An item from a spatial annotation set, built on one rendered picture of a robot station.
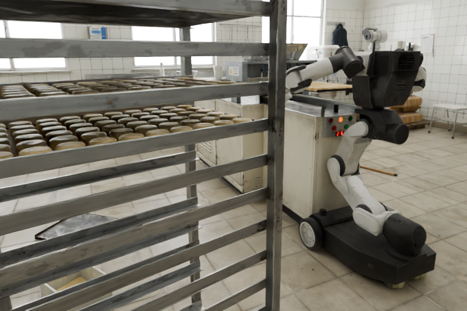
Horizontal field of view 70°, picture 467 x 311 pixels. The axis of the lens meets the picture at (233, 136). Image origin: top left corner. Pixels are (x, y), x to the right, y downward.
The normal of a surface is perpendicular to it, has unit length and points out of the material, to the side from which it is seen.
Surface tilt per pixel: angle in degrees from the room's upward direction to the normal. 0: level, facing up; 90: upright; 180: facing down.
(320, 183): 90
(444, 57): 90
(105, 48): 90
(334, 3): 90
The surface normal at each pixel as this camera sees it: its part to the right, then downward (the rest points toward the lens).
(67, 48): 0.59, 0.18
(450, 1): -0.91, 0.11
